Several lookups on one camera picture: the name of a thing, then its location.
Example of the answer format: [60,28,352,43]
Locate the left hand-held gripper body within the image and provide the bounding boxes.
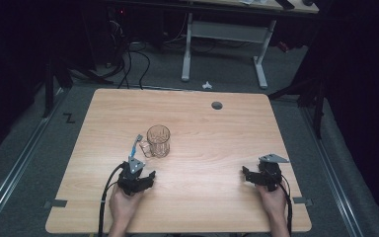
[116,155,147,198]

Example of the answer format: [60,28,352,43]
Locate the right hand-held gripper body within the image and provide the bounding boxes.
[256,153,290,193]

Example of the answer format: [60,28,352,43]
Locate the person's left hand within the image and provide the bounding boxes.
[109,186,145,228]

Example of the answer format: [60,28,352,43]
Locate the person's right hand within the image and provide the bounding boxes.
[256,180,288,222]

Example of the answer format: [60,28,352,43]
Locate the blue toothbrush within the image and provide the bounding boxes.
[129,133,144,159]

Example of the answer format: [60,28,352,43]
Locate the clear glass mug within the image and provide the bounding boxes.
[139,124,172,159]

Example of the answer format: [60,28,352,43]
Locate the grey tape strip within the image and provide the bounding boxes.
[292,196,314,207]
[42,198,69,209]

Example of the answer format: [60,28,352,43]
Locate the black tripod stand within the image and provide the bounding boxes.
[267,33,330,139]

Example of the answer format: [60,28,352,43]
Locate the white-framed desk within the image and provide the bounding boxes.
[164,0,320,90]

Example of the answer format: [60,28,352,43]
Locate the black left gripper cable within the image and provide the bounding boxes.
[98,161,126,237]

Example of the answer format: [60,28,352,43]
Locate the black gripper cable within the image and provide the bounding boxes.
[278,173,293,237]
[98,161,126,237]

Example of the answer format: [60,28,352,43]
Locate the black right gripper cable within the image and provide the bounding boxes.
[278,173,293,237]

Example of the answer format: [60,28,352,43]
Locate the metal floor rail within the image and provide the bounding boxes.
[0,86,67,233]
[300,106,367,237]

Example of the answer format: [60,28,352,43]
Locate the black floor cables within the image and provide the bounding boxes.
[105,13,152,91]

